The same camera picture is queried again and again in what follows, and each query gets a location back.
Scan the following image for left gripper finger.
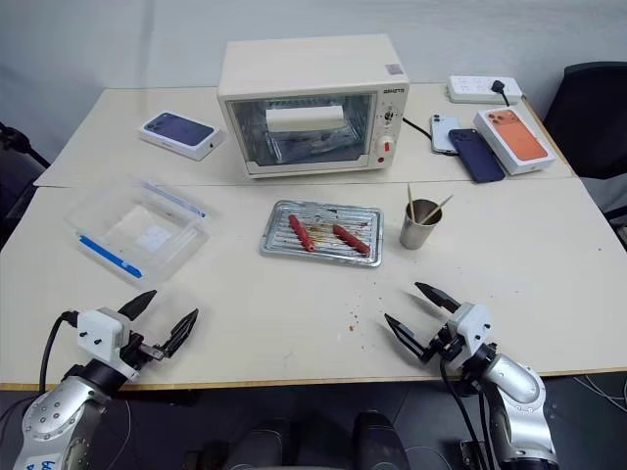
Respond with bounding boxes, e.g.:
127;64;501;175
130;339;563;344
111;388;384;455
118;289;159;323
162;307;200;361

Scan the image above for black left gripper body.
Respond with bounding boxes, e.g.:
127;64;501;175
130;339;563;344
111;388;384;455
119;331;167;372

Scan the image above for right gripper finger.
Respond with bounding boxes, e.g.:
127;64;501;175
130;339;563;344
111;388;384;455
414;281;462;313
383;312;428;364

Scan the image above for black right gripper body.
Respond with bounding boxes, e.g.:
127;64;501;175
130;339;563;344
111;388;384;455
421;324;460;364

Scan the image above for stainless steel cup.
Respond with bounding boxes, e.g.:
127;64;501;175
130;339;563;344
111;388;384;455
398;197;444;251

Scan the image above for clear plastic container blue clips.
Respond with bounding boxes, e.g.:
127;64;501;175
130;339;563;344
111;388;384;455
65;176;213;285

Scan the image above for red sausage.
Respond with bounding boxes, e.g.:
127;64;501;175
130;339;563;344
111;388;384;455
288;212;317;253
332;222;371;257

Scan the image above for silver metal baking tray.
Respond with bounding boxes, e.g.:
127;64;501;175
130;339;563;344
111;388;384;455
259;199;385;269

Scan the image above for dark blue smartphone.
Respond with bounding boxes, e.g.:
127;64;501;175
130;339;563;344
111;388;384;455
447;127;506;185

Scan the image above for light blue smartphone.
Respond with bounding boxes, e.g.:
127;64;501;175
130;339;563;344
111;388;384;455
429;113;462;157

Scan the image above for dark chair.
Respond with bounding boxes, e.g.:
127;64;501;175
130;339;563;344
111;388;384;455
0;120;53;246

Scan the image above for orange phone box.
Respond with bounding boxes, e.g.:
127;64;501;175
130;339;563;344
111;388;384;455
471;106;557;176

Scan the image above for purple phone box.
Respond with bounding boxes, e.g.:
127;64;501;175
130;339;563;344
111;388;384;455
137;111;226;163

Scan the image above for white power strip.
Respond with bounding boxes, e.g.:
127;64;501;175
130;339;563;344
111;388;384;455
445;73;525;106

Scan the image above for black power plug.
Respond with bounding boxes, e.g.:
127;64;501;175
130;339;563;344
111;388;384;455
489;79;511;106

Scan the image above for black office chair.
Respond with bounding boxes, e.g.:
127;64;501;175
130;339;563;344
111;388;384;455
542;60;627;180

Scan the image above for cream toaster oven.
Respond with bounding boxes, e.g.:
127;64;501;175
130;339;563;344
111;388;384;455
216;33;410;182

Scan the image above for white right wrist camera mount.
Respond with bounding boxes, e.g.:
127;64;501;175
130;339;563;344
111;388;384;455
442;302;493;369

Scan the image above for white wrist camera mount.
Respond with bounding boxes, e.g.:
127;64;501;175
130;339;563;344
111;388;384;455
442;302;493;369
75;306;131;366

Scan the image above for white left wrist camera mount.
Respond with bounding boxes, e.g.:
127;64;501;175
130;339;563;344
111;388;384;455
75;306;131;366

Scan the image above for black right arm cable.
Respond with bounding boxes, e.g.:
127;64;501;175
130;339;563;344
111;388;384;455
437;355;497;470

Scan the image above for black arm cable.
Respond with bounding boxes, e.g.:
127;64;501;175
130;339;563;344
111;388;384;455
437;355;497;470
38;309;80;394

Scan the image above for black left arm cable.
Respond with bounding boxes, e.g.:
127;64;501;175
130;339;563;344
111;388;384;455
38;309;80;394

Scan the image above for black oven power cable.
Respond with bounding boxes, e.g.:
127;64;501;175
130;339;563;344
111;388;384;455
401;116;435;139

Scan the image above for white floor cable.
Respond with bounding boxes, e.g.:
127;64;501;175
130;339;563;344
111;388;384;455
570;374;627;445

